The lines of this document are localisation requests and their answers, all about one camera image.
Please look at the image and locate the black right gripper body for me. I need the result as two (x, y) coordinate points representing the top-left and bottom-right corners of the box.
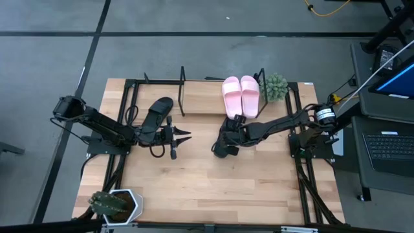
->
(221, 114), (248, 157)

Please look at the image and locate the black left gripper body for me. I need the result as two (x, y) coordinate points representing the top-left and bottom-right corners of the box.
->
(160, 115), (179, 161)

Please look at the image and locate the black rubber slide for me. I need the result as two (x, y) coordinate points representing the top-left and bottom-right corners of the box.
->
(211, 116), (242, 159)
(138, 96), (175, 145)

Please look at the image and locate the pink rubber slide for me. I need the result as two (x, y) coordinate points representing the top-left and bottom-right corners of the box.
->
(239, 75), (261, 119)
(221, 76), (243, 120)

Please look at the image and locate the round green succulent plant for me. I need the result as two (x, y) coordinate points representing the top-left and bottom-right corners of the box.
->
(261, 72), (289, 103)

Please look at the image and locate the white hexagonal plant pot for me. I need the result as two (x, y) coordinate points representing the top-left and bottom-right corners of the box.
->
(102, 188), (144, 227)

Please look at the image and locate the green cactus plant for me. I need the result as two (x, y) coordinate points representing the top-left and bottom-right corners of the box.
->
(87, 190), (127, 217)

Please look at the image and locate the dark furniture foot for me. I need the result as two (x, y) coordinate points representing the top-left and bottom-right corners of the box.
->
(0, 141), (25, 156)

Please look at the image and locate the black power adapter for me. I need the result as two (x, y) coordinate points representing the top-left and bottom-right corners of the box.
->
(374, 45), (402, 76)

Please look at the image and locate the monitor with blue screen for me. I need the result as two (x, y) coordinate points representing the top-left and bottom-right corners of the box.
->
(368, 54), (414, 100)

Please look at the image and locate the black stand leg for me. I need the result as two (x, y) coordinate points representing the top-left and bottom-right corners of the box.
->
(361, 0), (414, 54)

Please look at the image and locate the wooden shelf with black frame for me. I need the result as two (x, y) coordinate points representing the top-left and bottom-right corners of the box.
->
(176, 66), (268, 118)

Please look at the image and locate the black aluminium table frame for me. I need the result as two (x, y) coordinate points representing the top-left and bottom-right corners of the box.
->
(0, 76), (414, 233)

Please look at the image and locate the silver metal bracket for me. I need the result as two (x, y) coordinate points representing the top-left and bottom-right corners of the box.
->
(280, 226), (320, 233)

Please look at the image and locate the black power cable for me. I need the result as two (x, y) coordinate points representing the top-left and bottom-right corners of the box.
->
(319, 74), (357, 115)

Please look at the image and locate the yellow cable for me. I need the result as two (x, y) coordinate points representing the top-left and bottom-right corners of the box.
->
(303, 0), (352, 17)

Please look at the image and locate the white cable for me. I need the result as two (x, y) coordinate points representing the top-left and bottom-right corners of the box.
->
(338, 39), (414, 113)

